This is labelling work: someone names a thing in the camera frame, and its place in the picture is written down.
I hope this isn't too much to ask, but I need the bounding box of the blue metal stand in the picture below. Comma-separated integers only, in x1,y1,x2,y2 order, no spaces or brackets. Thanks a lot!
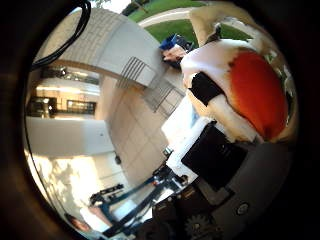
89,164,189,238

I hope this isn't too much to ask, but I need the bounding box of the person in blue shirt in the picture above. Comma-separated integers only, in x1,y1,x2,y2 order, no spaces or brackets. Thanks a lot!
158,33,196,70

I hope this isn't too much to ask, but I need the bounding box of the black cable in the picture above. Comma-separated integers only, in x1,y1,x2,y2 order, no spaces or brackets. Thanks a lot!
30,0,92,72

